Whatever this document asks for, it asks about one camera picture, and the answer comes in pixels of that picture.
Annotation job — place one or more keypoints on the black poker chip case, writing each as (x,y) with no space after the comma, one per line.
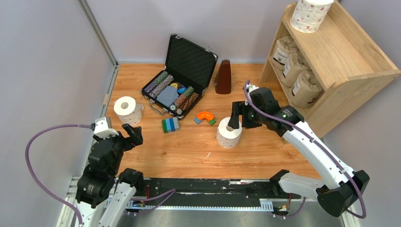
(190,65)

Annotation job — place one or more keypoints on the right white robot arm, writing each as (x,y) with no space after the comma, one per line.
(340,187)

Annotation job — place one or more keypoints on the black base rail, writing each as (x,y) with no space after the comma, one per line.
(211,193)

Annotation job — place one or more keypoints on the brown roll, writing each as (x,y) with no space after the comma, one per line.
(294,65)
(306,90)
(282,49)

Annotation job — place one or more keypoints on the green blue block toy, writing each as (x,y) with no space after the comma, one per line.
(170,125)

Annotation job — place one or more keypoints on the brown roll front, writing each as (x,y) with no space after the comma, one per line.
(294,65)

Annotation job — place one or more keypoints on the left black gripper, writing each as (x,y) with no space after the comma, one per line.
(135,136)

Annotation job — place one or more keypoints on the orange curved toy piece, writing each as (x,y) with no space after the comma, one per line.
(200,117)

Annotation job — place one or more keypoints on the white toilet paper roll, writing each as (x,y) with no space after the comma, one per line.
(128,110)

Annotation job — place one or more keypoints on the brown metronome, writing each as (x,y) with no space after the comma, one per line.
(223,79)

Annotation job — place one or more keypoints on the aluminium frame post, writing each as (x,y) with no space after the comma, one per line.
(98,31)

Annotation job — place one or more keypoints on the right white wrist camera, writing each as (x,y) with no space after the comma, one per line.
(250,88)

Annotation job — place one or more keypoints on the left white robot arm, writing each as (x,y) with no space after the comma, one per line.
(102,193)

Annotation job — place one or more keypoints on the patterned paper roll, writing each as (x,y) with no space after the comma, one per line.
(228,138)
(309,14)

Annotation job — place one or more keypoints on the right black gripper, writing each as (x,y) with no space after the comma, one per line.
(239,108)

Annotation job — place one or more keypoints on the wooden shelf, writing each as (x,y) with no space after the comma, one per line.
(349,65)

